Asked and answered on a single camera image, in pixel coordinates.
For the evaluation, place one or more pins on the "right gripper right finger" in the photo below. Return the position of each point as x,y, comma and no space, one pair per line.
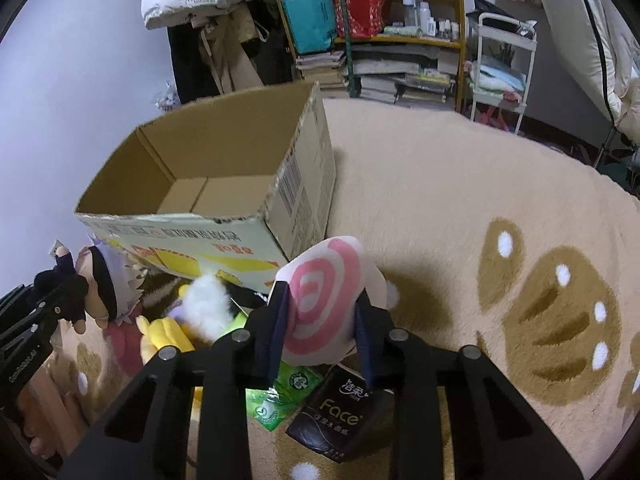
494,432

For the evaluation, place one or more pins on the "purple white-haired doll plush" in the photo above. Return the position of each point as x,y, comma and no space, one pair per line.
99,282

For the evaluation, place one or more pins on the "yellow plush dog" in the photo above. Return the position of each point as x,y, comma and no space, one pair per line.
161,333

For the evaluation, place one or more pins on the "white fluffy penguin plush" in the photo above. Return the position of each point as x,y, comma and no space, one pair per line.
209,308

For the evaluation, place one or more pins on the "black Face tissue pack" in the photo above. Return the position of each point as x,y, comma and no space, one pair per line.
338,416

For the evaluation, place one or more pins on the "pink swirl roll plush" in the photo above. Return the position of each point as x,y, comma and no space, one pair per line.
328,290

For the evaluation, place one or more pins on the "green tissue pack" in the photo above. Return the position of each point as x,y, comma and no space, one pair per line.
290,389

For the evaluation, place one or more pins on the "cardboard box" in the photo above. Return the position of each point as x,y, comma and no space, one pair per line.
236,186

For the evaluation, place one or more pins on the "plastic bag with toys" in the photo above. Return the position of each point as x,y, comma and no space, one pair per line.
167,99

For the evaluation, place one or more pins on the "black coat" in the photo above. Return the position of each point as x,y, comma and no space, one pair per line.
193,78

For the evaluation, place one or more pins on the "beige trench coat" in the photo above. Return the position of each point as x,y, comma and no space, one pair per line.
222,39

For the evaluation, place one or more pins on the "green pole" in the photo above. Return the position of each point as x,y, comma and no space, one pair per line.
352,86

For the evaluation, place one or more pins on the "white rolling cart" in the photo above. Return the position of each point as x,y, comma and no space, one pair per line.
500,76

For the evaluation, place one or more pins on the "stack of books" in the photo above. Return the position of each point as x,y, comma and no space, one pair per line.
327,69

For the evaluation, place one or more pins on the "cream folded mattress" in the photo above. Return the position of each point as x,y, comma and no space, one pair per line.
601,53

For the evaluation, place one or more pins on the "wooden bookshelf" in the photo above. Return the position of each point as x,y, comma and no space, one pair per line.
407,52

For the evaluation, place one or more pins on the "teal bag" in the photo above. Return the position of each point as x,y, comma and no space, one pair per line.
312,24

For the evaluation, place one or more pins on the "red gift bag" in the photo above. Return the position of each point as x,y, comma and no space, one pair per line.
367,18

